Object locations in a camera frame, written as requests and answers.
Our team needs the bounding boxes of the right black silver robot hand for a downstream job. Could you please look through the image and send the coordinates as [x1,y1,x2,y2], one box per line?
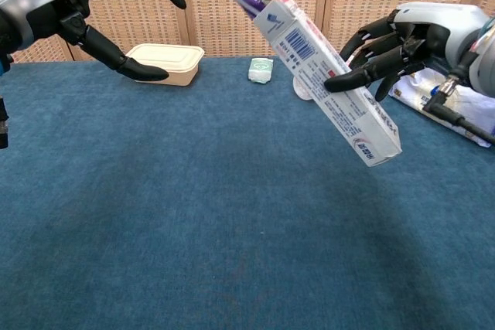
[323,2,492,103]

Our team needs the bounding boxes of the white toothpaste carton box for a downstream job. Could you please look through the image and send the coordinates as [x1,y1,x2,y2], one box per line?
[253,0,403,168]

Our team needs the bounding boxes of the beige lidded food container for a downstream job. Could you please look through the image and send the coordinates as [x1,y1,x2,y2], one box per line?
[124,43,206,87]

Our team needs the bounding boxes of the plastic bottle pink fruit label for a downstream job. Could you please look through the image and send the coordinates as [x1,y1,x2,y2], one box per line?
[292,74,312,102]

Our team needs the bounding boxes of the woven wood folding screen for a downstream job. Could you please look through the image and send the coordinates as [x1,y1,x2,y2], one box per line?
[0,0,495,63]

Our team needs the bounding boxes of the small green soap packet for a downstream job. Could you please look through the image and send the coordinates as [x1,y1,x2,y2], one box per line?
[247,57,275,85]

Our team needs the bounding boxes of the teal table cloth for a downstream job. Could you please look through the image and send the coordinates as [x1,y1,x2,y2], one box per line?
[0,55,495,330]

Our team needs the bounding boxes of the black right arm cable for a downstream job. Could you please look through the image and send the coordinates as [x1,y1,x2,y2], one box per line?
[421,47,495,145]

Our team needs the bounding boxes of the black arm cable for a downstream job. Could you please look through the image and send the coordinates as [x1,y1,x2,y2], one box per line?
[0,96,9,149]
[421,47,495,145]

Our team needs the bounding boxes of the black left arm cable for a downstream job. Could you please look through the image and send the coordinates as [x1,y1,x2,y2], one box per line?
[0,96,9,149]

